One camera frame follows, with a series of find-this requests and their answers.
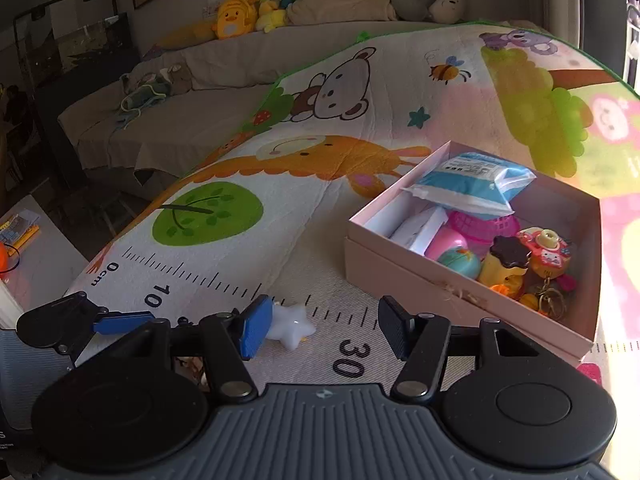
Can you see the long yellow plush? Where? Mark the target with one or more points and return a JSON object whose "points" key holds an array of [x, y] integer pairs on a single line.
{"points": [[190, 35]]}

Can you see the small grey plush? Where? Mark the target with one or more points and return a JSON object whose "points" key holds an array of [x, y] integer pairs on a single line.
{"points": [[177, 77]]}

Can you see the white plastic box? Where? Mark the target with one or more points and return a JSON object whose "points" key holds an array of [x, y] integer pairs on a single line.
{"points": [[417, 232]]}

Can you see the yellow blue booklet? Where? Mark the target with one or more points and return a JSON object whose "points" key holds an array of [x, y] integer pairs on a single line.
{"points": [[20, 230]]}

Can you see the green cloth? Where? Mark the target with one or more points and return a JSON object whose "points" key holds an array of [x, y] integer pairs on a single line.
{"points": [[140, 97]]}

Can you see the yellow toy with black cap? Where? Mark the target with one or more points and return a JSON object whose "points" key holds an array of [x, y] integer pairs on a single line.
{"points": [[510, 251]]}

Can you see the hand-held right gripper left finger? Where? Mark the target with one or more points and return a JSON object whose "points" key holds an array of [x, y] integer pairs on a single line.
{"points": [[257, 327]]}

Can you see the teal egg toy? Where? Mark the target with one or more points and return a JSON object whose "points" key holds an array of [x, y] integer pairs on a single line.
{"points": [[457, 262]]}

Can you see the cartoon printed play mat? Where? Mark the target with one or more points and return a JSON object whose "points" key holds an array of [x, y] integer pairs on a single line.
{"points": [[300, 220]]}

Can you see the blue white tissue packet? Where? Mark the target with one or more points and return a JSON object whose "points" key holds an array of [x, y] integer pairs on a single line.
{"points": [[470, 180]]}

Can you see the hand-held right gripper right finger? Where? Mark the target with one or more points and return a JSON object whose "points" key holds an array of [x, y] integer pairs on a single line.
{"points": [[392, 327]]}

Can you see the wooden stool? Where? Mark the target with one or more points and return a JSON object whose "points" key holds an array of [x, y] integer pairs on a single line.
{"points": [[115, 215]]}

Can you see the white side table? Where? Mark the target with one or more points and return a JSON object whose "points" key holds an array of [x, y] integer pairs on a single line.
{"points": [[45, 260]]}

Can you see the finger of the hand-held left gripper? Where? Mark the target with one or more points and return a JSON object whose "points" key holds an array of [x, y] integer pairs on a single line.
{"points": [[125, 322]]}

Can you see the grey covered sofa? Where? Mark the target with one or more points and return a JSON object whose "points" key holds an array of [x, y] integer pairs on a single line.
{"points": [[200, 105]]}

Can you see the glass fish tank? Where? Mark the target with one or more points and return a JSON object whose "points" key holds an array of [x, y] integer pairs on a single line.
{"points": [[75, 40]]}

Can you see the orange object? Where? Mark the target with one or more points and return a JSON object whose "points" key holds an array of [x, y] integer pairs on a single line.
{"points": [[3, 257]]}

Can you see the pink cardboard box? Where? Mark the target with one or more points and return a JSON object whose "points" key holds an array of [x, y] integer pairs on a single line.
{"points": [[400, 275]]}

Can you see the yellow duck plush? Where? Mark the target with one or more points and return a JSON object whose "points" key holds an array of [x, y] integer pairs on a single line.
{"points": [[232, 20]]}

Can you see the small yellow plush toy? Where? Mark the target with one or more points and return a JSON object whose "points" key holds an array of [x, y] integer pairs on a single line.
{"points": [[267, 17]]}

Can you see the pink plastic strainer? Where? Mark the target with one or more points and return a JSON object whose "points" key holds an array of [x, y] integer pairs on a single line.
{"points": [[480, 227]]}

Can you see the white star toy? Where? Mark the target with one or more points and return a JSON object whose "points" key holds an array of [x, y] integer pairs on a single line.
{"points": [[295, 325]]}

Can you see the pink egg toy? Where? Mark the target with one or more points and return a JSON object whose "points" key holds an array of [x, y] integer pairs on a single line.
{"points": [[442, 245]]}

